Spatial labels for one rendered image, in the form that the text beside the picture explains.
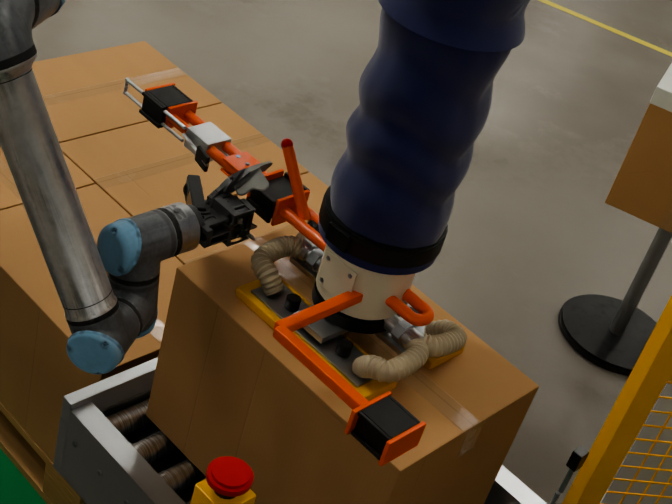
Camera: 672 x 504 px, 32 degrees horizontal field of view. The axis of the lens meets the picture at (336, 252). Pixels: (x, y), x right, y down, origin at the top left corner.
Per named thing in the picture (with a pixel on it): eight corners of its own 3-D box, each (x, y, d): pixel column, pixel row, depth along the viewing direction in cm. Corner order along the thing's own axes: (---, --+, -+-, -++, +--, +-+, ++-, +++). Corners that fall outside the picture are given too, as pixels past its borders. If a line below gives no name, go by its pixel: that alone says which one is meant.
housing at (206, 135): (229, 156, 238) (233, 138, 236) (203, 164, 234) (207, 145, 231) (207, 139, 242) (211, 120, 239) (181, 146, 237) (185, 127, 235)
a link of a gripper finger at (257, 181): (288, 176, 219) (252, 209, 217) (267, 159, 222) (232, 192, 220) (283, 167, 216) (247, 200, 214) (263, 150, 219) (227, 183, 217)
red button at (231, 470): (258, 495, 176) (264, 477, 173) (223, 514, 171) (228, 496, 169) (229, 464, 179) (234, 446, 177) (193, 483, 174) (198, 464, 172)
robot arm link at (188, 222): (148, 238, 213) (155, 195, 208) (169, 231, 216) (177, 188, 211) (178, 266, 209) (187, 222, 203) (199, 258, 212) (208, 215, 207)
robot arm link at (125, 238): (91, 265, 206) (93, 215, 201) (148, 246, 214) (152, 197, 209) (123, 289, 200) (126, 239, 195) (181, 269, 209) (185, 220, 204)
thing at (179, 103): (194, 122, 245) (198, 102, 242) (165, 129, 240) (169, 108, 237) (169, 102, 249) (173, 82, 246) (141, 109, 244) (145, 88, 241)
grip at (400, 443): (418, 445, 184) (427, 423, 181) (381, 467, 178) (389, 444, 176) (381, 412, 188) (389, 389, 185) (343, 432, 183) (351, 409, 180)
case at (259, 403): (474, 524, 243) (540, 385, 220) (341, 618, 216) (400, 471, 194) (283, 351, 272) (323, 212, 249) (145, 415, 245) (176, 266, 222)
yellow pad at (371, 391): (396, 388, 210) (404, 367, 207) (358, 408, 203) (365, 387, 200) (273, 279, 226) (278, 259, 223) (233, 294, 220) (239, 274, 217)
